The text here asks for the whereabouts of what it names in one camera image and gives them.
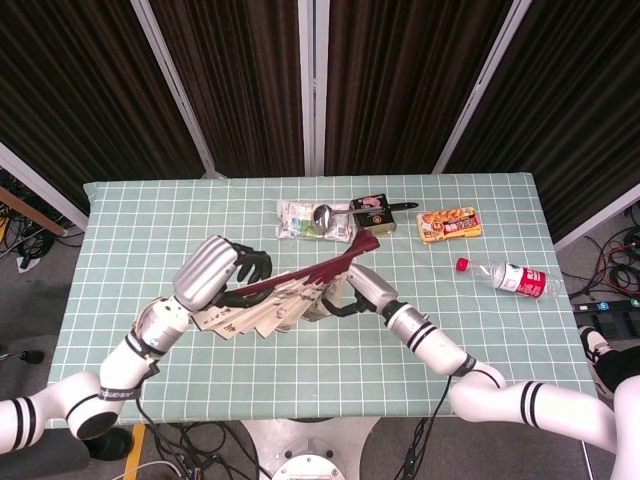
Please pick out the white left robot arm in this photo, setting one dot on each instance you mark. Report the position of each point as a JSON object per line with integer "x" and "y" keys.
{"x": 120, "y": 365}

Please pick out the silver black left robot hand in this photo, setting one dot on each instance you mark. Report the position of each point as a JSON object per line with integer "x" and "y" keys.
{"x": 205, "y": 270}

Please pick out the clear plastic bottle, red cap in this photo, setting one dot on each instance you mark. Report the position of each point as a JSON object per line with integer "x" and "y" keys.
{"x": 520, "y": 280}

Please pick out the green checked tablecloth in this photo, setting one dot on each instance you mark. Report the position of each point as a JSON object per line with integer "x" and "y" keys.
{"x": 300, "y": 375}

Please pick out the yellow curry box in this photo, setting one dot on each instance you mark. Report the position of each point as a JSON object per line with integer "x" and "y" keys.
{"x": 450, "y": 225}

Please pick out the dark partition panel, white frame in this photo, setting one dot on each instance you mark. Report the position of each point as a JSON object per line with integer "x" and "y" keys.
{"x": 235, "y": 75}
{"x": 565, "y": 100}
{"x": 400, "y": 75}
{"x": 75, "y": 75}

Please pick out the brown wooden plank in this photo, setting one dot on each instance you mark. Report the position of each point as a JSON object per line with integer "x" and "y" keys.
{"x": 30, "y": 210}

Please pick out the paper folding fan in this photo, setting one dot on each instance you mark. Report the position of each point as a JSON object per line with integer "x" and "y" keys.
{"x": 280, "y": 310}

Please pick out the yellow floor tape strip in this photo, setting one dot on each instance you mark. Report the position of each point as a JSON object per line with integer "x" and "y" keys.
{"x": 134, "y": 450}

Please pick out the dark green box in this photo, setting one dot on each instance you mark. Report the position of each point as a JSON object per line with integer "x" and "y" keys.
{"x": 377, "y": 222}

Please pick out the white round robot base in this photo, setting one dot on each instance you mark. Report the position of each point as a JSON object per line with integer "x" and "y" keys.
{"x": 305, "y": 450}

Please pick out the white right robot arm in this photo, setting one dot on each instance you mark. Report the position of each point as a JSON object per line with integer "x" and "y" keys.
{"x": 440, "y": 350}

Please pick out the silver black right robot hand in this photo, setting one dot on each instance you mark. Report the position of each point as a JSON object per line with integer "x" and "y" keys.
{"x": 372, "y": 287}

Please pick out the white and black shoe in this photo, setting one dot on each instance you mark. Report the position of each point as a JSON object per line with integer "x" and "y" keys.
{"x": 592, "y": 345}

